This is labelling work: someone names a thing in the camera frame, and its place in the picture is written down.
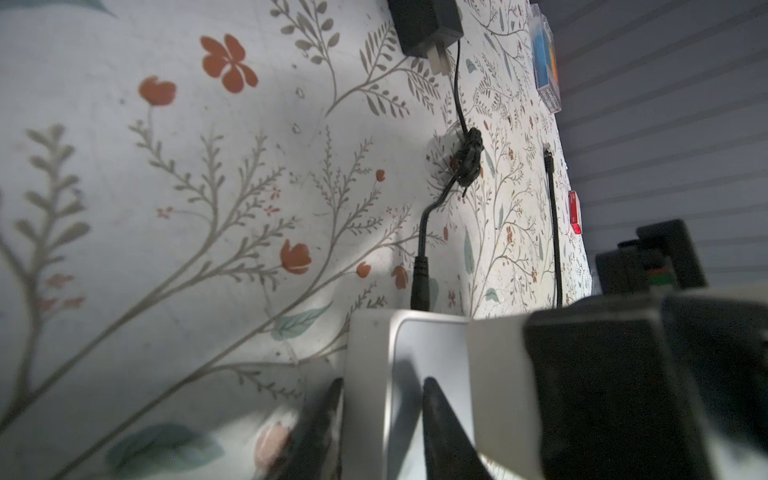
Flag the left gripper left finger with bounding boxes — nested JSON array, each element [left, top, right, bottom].
[[267, 378, 344, 479]]

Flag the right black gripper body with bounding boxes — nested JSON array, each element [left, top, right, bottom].
[[595, 219, 707, 295]]

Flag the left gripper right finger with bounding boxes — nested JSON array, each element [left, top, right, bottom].
[[422, 377, 492, 480]]

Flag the white network switch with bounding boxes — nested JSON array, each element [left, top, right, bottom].
[[339, 308, 481, 480]]

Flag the long black cable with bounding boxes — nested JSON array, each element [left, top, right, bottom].
[[542, 146, 565, 310]]

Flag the black power adapter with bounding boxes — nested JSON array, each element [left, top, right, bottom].
[[387, 1, 484, 311]]

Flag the small red white card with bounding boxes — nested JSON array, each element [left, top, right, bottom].
[[568, 190, 583, 235]]

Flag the pack of coloured markers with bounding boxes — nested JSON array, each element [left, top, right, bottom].
[[528, 3, 562, 114]]

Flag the floral patterned table mat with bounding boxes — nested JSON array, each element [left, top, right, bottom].
[[1, 1, 560, 479]]

